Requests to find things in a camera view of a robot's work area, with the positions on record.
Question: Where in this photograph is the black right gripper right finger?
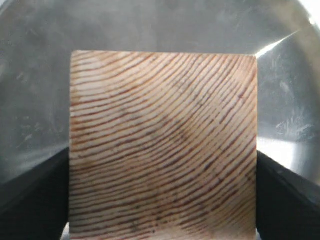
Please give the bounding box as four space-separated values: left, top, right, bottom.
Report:
256 151 320 240

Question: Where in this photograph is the round stainless steel plate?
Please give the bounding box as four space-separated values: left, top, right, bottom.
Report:
0 0 320 201

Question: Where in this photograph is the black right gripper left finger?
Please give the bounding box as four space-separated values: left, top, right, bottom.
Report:
0 148 69 240

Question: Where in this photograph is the light wooden cube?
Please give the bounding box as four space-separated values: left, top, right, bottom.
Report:
68 50 258 240

